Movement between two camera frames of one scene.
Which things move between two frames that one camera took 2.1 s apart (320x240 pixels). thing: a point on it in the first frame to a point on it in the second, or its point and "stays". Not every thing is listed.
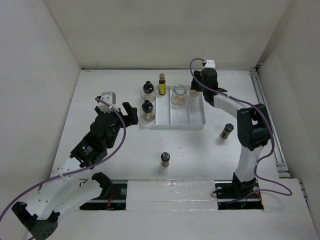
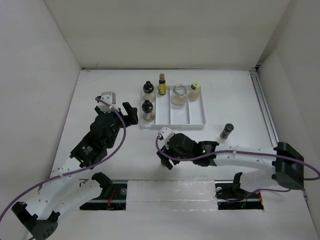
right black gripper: [195, 85] to [165, 161]
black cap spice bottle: [148, 112] stays
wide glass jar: [179, 96] stays
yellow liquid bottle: [162, 84] stays
